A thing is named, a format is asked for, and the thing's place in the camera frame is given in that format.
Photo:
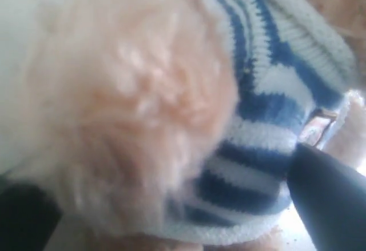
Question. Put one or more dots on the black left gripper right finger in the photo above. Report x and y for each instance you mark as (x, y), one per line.
(329, 198)

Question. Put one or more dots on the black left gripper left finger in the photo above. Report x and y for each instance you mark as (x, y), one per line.
(28, 218)

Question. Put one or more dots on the beige teddy bear striped sweater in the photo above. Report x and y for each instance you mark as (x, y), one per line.
(170, 124)

